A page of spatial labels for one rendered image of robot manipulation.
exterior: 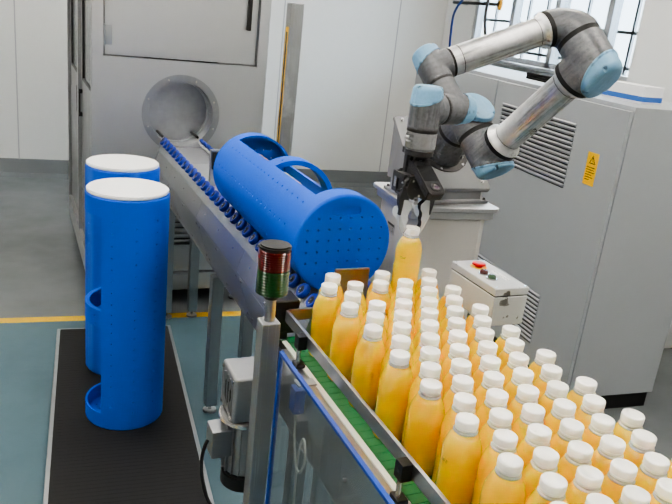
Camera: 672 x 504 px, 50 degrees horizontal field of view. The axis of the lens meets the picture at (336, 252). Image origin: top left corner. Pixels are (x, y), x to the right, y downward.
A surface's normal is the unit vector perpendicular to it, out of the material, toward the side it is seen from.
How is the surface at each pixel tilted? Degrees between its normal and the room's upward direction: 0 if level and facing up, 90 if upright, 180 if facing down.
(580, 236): 90
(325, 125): 90
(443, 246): 90
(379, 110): 90
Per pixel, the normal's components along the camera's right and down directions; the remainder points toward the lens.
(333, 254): 0.39, 0.33
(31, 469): 0.11, -0.94
